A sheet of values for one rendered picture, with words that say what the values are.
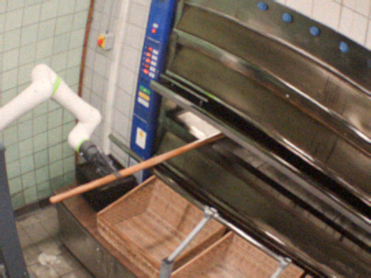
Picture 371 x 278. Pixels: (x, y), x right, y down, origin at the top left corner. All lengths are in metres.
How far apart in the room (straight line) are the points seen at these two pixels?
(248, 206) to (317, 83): 0.83
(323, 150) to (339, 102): 0.26
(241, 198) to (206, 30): 0.87
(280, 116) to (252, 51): 0.32
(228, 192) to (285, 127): 0.56
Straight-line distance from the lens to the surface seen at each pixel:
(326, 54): 2.00
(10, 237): 2.82
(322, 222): 2.26
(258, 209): 2.49
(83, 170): 2.94
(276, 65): 2.15
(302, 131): 2.16
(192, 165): 2.71
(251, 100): 2.31
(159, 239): 2.82
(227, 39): 2.32
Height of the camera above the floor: 2.52
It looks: 31 degrees down
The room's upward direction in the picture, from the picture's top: 10 degrees clockwise
